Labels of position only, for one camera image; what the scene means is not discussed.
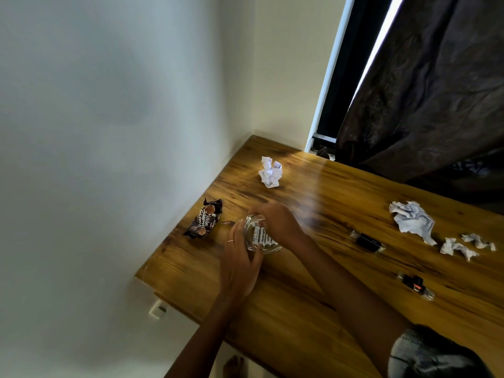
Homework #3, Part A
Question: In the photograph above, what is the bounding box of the small black white object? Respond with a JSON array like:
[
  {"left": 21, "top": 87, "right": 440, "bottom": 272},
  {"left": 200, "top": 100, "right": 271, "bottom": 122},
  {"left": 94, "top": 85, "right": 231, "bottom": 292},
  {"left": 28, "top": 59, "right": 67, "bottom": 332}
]
[{"left": 396, "top": 272, "right": 436, "bottom": 302}]

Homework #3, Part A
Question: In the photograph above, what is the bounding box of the person's bare foot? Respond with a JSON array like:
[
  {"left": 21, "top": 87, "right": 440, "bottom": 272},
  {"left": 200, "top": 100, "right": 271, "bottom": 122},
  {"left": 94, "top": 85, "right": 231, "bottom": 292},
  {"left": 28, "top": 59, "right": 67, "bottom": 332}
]
[{"left": 222, "top": 354, "right": 246, "bottom": 378}]

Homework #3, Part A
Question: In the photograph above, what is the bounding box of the clear glass ashtray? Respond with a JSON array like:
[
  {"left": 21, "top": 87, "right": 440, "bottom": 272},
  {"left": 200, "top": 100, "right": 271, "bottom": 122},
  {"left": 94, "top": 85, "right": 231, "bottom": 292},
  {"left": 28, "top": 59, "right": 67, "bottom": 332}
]
[{"left": 242, "top": 214, "right": 284, "bottom": 255}]

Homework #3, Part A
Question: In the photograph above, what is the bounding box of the black white patterned sleeve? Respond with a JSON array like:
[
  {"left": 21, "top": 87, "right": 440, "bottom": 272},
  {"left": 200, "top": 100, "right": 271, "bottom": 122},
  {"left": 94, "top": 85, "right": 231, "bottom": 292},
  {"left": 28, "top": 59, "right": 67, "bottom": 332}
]
[{"left": 387, "top": 324, "right": 495, "bottom": 378}]

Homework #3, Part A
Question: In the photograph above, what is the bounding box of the black window frame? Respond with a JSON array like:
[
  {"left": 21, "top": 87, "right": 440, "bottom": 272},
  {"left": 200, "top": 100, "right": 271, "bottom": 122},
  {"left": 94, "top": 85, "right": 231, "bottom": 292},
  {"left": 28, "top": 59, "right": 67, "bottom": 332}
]
[{"left": 305, "top": 0, "right": 394, "bottom": 154}]

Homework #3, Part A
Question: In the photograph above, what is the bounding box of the white wall socket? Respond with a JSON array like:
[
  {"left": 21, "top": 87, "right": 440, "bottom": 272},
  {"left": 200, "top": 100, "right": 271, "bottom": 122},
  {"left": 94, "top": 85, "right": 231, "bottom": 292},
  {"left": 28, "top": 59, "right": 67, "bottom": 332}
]
[{"left": 149, "top": 299, "right": 168, "bottom": 320}]

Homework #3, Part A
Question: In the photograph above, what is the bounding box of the person's left hand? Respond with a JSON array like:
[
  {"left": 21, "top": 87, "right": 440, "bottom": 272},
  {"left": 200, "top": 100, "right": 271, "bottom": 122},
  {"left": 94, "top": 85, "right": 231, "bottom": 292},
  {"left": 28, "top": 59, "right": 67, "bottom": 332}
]
[{"left": 218, "top": 220, "right": 265, "bottom": 300}]

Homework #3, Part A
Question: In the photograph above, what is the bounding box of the dark brown snack wrapper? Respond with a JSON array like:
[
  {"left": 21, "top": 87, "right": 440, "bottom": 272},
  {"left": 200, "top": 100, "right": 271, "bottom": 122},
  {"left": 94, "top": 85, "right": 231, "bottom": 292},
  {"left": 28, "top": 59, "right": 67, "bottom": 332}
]
[{"left": 183, "top": 198, "right": 224, "bottom": 239}]

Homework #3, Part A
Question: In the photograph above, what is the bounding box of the dark brown leaf-patterned curtain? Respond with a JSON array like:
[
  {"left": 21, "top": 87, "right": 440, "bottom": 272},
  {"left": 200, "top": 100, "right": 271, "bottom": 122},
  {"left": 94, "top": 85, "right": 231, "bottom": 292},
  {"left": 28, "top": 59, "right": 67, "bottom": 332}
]
[{"left": 334, "top": 0, "right": 504, "bottom": 215}]

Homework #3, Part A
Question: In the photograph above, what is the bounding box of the white paper ball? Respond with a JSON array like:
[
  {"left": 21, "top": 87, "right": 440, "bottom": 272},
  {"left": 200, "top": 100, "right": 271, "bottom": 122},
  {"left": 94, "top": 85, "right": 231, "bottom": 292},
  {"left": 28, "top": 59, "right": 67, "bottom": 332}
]
[{"left": 258, "top": 156, "right": 284, "bottom": 189}]

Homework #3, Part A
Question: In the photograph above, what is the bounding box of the person's right hand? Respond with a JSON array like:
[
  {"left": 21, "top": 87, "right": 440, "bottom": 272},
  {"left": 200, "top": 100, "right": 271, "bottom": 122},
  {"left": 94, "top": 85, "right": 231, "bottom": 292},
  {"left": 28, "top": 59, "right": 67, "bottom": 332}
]
[{"left": 248, "top": 202, "right": 308, "bottom": 253}]

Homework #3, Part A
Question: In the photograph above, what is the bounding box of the twisted white paper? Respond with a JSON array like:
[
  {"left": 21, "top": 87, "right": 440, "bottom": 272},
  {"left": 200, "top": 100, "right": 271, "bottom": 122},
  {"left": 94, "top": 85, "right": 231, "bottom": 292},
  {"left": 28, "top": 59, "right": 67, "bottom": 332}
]
[{"left": 440, "top": 237, "right": 480, "bottom": 263}]

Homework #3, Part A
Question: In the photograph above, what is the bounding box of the black lighter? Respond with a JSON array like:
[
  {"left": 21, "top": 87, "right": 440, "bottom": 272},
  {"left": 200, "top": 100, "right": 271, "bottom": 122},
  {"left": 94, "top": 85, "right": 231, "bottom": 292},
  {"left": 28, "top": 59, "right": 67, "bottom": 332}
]
[{"left": 349, "top": 230, "right": 386, "bottom": 254}]

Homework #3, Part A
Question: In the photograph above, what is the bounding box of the person's left forearm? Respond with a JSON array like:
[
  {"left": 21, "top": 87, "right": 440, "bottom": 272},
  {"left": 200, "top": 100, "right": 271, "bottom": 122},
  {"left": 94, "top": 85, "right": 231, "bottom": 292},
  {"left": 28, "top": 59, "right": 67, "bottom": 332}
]
[{"left": 165, "top": 289, "right": 245, "bottom": 378}]

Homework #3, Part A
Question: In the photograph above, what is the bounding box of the person's right forearm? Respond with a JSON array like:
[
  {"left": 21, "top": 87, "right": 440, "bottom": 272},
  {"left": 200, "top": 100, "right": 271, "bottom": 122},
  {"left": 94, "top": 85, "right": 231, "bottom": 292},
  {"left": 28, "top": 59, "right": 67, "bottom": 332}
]
[{"left": 291, "top": 236, "right": 412, "bottom": 378}]

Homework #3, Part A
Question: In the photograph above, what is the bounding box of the large white paper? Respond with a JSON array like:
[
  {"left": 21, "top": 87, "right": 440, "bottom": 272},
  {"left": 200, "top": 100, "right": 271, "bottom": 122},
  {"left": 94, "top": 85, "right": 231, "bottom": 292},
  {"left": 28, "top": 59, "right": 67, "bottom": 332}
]
[{"left": 389, "top": 200, "right": 438, "bottom": 247}]

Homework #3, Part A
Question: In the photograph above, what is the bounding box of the small white paper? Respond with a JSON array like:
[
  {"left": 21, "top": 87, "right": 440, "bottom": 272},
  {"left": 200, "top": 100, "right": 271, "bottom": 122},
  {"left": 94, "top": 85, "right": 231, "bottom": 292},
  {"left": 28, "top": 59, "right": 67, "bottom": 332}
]
[{"left": 460, "top": 233, "right": 497, "bottom": 253}]

